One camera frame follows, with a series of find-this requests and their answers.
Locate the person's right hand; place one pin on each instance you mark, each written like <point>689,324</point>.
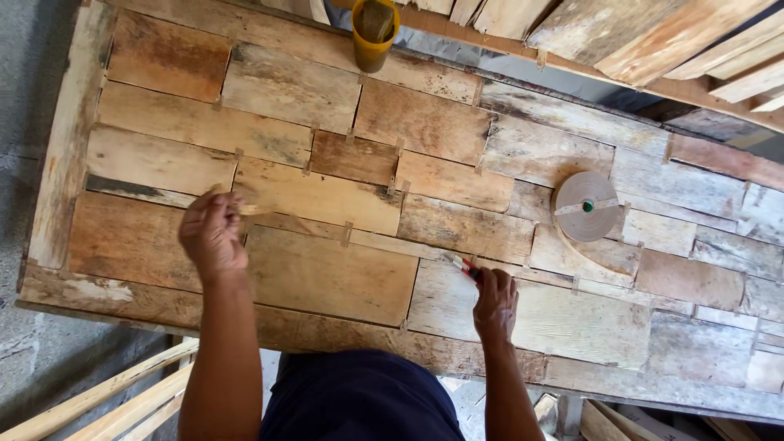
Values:
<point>496,306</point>

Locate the person's left hand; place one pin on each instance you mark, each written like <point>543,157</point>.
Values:
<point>211,239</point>

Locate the person's right fingers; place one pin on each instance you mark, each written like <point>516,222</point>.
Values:
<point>493,279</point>

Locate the short brown tape strip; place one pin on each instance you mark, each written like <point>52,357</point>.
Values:
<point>254,209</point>

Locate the brown paper tape roll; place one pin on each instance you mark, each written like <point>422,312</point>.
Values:
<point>585,207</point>

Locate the patchwork of wood veneer sheets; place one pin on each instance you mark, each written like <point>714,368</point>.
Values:
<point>380,196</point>

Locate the group of small tape strips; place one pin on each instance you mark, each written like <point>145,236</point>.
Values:
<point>346,234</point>

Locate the person's dark blue clothing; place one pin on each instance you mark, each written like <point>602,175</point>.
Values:
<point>361,398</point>

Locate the heap of wood offcuts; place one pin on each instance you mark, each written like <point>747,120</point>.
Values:
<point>612,422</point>

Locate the yellow plastic cup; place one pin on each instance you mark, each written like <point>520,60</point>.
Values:
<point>371,54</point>

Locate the heap of wood veneer planks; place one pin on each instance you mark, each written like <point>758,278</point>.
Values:
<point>643,37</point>

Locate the brown wet sponge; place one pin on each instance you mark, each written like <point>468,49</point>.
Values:
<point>375,19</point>

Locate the light wooden slat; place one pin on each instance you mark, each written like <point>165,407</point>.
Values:
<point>156,419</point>
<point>98,395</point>
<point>138,407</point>

